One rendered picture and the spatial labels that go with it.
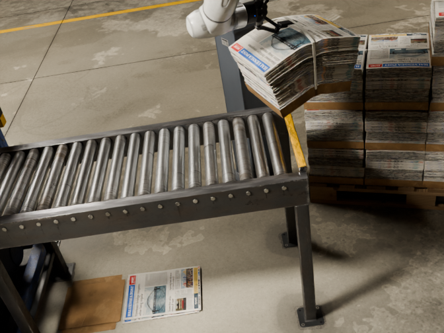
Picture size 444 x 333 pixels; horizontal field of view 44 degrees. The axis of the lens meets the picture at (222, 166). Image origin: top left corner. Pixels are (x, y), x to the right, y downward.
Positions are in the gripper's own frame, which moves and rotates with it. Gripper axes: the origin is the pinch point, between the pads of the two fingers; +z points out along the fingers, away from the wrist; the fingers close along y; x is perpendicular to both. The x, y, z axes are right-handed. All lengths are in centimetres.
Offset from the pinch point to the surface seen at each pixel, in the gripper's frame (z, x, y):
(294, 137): -8, 15, 48
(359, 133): 47, -13, 80
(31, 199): -108, -13, 58
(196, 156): -44, 0, 53
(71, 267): -101, -56, 139
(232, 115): -19, -19, 52
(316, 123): 30, -27, 76
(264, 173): -27, 26, 51
